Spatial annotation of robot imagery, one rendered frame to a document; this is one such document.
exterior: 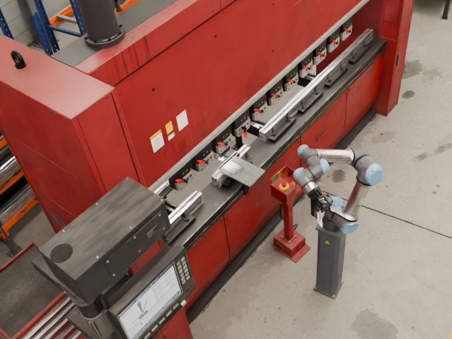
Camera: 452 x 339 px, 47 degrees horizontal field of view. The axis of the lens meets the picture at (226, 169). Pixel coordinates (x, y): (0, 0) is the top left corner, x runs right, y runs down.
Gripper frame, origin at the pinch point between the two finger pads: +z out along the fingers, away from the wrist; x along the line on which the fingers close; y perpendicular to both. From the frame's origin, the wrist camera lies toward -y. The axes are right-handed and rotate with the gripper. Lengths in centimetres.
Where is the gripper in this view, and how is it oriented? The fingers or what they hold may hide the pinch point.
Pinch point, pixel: (333, 223)
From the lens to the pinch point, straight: 279.8
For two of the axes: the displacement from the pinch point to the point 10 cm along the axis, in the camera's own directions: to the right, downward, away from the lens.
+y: 1.6, -6.1, -7.7
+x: 8.6, -3.0, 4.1
